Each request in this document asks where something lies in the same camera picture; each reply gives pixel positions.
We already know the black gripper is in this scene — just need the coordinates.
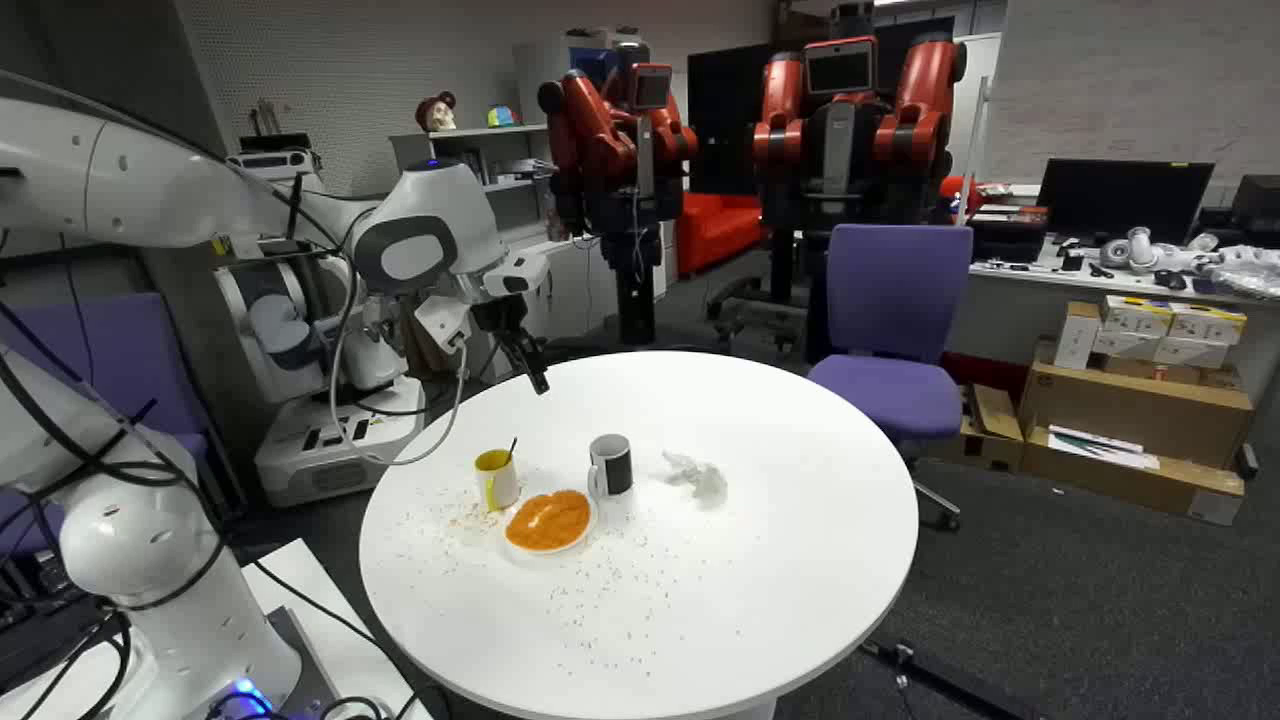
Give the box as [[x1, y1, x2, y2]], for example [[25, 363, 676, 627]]
[[467, 291, 554, 396]]

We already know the white mug yellow inside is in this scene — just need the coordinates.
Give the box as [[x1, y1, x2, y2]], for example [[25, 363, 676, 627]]
[[473, 443, 526, 521]]

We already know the black mug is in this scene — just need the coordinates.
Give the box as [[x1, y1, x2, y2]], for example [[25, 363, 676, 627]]
[[582, 429, 640, 506]]

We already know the white open shelf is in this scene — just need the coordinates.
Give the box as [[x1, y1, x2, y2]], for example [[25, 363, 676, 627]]
[[388, 121, 561, 251]]

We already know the crumpled white tissue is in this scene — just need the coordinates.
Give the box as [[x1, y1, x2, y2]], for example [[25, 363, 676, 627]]
[[659, 446, 737, 514]]

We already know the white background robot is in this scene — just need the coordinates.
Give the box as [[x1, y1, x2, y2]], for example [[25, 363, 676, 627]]
[[210, 244, 435, 513]]

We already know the orange pumpkin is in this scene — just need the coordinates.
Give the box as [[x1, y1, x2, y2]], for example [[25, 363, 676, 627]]
[[671, 186, 773, 285]]

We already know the mannequin head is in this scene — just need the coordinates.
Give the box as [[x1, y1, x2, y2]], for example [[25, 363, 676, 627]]
[[411, 89, 465, 134]]

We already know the purple office chair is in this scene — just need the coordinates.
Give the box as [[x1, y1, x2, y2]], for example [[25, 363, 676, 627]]
[[803, 220, 978, 538]]

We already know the purple partition panel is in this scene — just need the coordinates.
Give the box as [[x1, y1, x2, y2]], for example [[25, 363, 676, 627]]
[[0, 291, 210, 565]]

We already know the small cardboard box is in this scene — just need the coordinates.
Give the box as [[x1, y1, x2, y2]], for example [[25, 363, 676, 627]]
[[961, 379, 1031, 471]]

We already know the cluttered white desk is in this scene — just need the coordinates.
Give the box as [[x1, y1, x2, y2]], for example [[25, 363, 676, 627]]
[[948, 223, 1280, 404]]

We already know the black tripod leg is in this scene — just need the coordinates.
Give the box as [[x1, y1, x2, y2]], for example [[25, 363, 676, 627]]
[[855, 634, 1037, 720]]

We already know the white printed carton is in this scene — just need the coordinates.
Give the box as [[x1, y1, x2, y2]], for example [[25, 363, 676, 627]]
[[1093, 291, 1179, 366], [1156, 300, 1252, 379]]

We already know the large cardboard box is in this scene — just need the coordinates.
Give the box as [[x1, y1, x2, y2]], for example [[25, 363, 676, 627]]
[[1014, 355, 1259, 471]]

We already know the flat cardboard box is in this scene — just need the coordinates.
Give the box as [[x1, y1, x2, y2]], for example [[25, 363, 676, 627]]
[[1019, 419, 1252, 523]]

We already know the wide black monitor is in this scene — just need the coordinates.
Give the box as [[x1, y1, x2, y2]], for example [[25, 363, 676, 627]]
[[1037, 154, 1221, 249]]

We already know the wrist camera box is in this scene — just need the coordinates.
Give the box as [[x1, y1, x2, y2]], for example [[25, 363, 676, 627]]
[[411, 291, 474, 359]]

